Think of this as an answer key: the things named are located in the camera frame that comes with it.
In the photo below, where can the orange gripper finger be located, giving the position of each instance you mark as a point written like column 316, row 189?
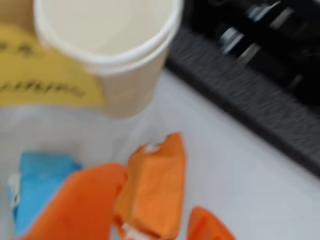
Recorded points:
column 82, row 200
column 205, row 225

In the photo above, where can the blue paper-wrapped rubbish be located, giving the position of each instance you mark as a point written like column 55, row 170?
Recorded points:
column 42, row 180

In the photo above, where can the orange paper-wrapped rubbish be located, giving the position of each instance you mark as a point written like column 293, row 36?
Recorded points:
column 155, row 185

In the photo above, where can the yellow welcome paper sign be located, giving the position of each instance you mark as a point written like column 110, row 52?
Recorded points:
column 45, row 72

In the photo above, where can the grey foam border strip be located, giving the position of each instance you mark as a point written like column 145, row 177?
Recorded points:
column 237, row 87

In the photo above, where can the paper cup with orange tag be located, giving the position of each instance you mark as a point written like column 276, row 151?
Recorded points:
column 107, row 30

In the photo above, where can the black tripod stand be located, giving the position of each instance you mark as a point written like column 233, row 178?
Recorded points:
column 262, row 32

